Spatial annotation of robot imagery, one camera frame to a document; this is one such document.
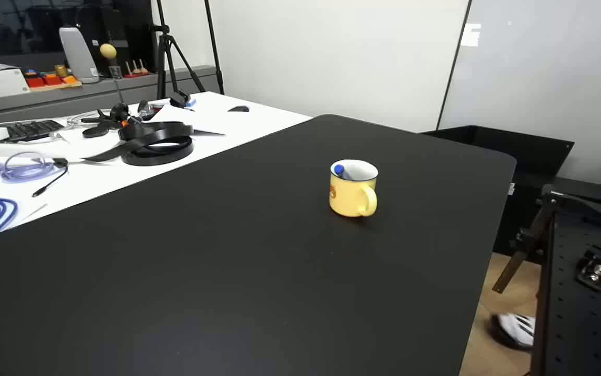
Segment yellow enamel mug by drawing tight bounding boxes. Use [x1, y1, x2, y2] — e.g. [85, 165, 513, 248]
[328, 158, 380, 221]

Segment black light stand pole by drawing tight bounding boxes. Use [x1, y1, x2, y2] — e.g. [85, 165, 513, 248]
[202, 0, 225, 96]

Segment small wooden figures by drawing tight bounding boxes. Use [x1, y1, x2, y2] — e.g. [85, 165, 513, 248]
[123, 58, 151, 78]

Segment yellow ball on black stand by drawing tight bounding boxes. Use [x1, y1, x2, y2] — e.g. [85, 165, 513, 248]
[78, 41, 135, 141]

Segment grey partition counter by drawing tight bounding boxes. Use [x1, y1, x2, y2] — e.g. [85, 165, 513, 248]
[0, 65, 223, 132]

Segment red orange small blocks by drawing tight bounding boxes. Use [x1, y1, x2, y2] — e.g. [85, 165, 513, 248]
[23, 62, 82, 89]

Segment black keyboard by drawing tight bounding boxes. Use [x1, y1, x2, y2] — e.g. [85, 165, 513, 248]
[0, 120, 67, 144]

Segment black perforated breadboard table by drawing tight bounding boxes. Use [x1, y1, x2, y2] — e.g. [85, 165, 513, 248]
[491, 176, 601, 376]

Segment black camera tripod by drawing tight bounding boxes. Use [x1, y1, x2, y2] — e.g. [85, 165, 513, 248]
[149, 0, 209, 106]

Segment white wall switch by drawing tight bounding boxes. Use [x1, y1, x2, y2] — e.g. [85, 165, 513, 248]
[461, 22, 483, 50]

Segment thin black plug cable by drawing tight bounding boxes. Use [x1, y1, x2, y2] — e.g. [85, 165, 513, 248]
[30, 157, 71, 198]

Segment clear coiled cable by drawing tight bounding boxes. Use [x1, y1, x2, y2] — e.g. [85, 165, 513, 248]
[0, 149, 58, 183]

